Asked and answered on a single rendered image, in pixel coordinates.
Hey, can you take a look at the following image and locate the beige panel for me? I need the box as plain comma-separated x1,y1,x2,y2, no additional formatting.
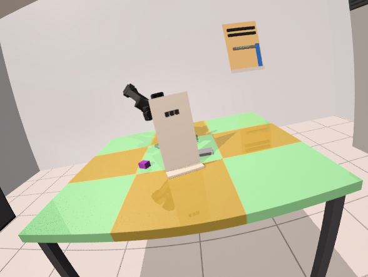
148,91,205,179

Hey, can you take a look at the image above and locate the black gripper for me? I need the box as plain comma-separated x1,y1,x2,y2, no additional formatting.
151,92,164,99

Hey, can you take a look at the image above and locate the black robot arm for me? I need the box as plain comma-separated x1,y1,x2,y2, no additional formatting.
123,84,153,121

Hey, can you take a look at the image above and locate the small purple block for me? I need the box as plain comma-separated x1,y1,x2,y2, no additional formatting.
138,160,151,169

